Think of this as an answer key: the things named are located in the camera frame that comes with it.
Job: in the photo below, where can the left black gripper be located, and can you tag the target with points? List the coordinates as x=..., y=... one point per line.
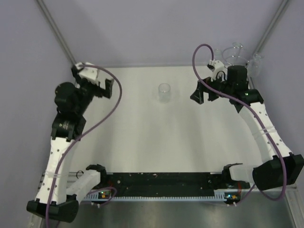
x=100, y=92

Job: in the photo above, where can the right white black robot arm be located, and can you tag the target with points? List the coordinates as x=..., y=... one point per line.
x=279, y=167

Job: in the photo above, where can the chrome wine glass rack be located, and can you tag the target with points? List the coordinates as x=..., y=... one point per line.
x=235, y=56

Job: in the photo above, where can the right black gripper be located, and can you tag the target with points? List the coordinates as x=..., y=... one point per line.
x=198, y=95

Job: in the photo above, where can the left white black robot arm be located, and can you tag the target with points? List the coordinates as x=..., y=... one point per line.
x=55, y=200

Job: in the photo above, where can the clear patterned wine glass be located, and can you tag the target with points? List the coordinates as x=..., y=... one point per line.
x=164, y=92

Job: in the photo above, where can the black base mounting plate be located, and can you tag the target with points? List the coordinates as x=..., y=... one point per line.
x=169, y=184

